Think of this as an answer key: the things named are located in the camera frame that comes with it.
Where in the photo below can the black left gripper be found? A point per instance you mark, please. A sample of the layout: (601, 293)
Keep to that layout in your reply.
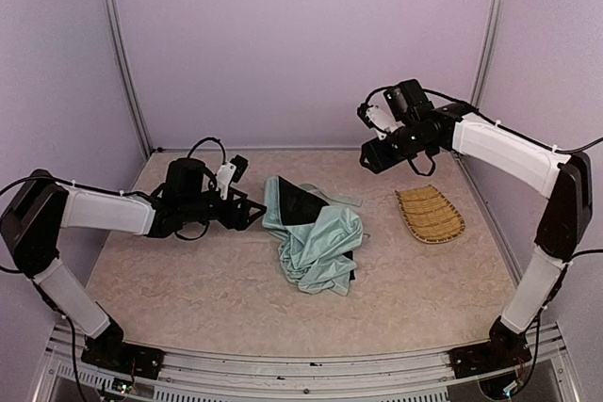
(236, 213)

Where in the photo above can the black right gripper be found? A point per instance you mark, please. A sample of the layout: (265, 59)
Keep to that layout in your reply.
(382, 155)

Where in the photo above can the mint green black umbrella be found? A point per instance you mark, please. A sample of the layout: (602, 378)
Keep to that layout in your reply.
(318, 233)

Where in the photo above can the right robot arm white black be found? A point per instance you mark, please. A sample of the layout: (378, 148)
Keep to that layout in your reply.
(412, 125)

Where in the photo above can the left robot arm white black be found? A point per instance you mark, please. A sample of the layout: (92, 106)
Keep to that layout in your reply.
(44, 205)

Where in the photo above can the woven bamboo tray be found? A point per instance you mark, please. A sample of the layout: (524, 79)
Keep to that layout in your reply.
(429, 216)

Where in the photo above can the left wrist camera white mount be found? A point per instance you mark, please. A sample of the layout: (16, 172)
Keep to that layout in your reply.
(230, 173)

